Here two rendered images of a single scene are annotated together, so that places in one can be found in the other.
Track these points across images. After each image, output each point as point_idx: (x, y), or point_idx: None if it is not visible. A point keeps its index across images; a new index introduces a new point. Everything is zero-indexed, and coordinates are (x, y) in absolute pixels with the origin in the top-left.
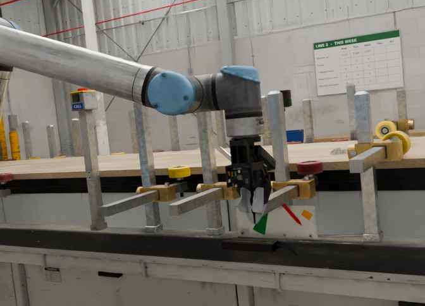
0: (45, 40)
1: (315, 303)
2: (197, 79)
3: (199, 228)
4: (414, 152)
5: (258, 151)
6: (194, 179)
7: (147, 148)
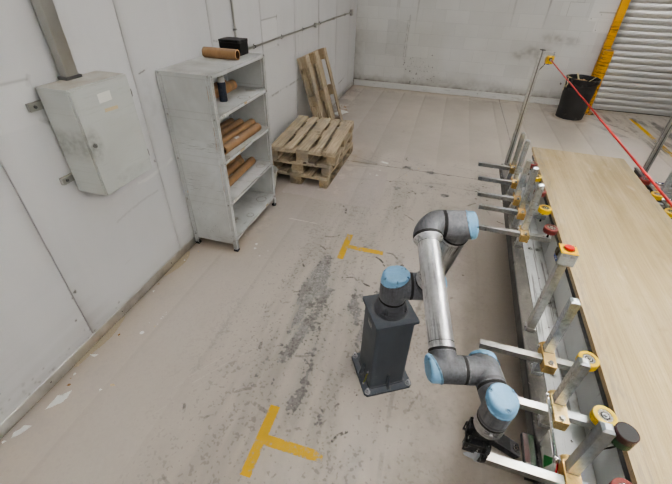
0: (429, 273)
1: None
2: (468, 373)
3: (583, 400)
4: None
5: (488, 441)
6: None
7: (556, 331)
